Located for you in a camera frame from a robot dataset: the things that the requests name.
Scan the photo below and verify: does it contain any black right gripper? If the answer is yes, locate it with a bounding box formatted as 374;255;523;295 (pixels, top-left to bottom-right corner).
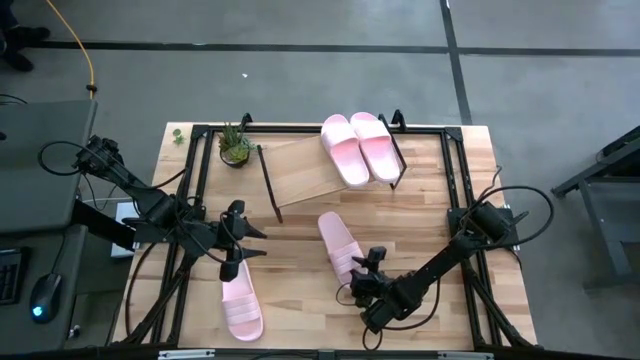
348;245;389;307

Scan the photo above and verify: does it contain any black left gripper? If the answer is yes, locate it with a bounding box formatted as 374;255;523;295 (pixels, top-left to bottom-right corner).
217;199;268;283

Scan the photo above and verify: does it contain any pink rubber slide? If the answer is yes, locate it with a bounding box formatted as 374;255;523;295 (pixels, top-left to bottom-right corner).
221;258;265;343
319;113;371;188
317;210;369;290
348;111;402;185

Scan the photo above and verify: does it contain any wooden shelf with black frame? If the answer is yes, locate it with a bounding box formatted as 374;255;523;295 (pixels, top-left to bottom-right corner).
256;113;409;225

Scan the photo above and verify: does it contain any potted succulent in black pot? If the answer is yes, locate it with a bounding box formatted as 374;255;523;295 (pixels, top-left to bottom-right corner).
217;121;258;170

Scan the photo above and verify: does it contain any white control box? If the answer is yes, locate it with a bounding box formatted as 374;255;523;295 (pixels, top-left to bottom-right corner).
109;200;142;259

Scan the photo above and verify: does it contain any black computer mouse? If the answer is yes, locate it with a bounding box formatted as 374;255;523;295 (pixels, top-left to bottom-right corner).
28;272;64;325

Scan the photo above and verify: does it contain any grey side desk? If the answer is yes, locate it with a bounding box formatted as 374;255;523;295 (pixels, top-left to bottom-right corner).
0;98;100;357

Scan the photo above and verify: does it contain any black keyboard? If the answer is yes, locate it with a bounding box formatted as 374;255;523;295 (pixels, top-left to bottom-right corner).
0;246;27;307

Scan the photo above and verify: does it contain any dark grey metal stand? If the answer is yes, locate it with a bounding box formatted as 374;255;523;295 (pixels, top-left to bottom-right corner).
549;124;640;292

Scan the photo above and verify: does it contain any person's shoe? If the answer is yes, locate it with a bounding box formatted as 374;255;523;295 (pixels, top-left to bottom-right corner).
1;49;35;73
2;25;51;47

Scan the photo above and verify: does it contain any black aluminium rig frame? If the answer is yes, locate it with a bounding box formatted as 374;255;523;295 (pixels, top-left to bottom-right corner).
112;108;539;351

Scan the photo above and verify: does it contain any silver metal bracket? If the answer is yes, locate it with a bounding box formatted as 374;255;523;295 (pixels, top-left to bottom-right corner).
437;350;495;360
157;349;217;360

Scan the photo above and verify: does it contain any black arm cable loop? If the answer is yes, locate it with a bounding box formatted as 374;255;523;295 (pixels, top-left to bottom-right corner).
464;185;556;251
37;139;186;192

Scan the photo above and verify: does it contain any yellow cable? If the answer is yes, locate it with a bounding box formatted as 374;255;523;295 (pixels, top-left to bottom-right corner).
46;0;98;100

